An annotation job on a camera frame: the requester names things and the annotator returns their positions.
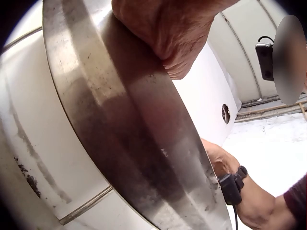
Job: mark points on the person's right hand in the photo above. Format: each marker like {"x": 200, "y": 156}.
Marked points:
{"x": 219, "y": 159}

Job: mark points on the black wrist band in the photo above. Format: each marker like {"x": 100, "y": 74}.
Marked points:
{"x": 233, "y": 184}

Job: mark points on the person's left hand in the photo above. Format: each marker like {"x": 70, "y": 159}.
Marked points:
{"x": 165, "y": 31}

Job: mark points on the person's body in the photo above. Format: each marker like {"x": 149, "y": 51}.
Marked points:
{"x": 297, "y": 198}

